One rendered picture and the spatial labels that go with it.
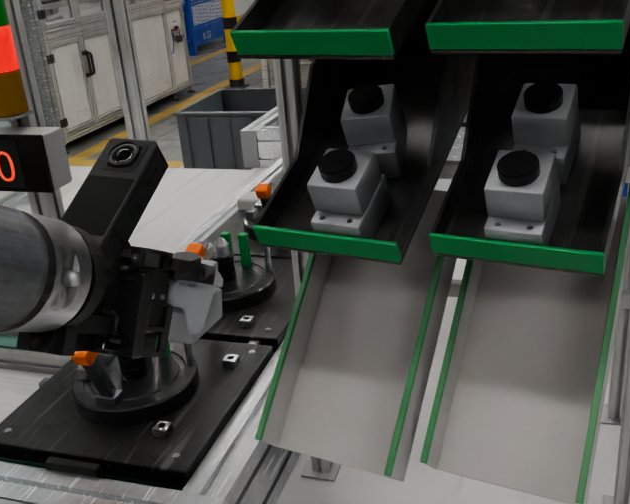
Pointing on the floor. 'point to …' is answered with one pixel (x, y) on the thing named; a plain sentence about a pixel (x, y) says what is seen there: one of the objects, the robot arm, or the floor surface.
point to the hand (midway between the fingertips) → (188, 271)
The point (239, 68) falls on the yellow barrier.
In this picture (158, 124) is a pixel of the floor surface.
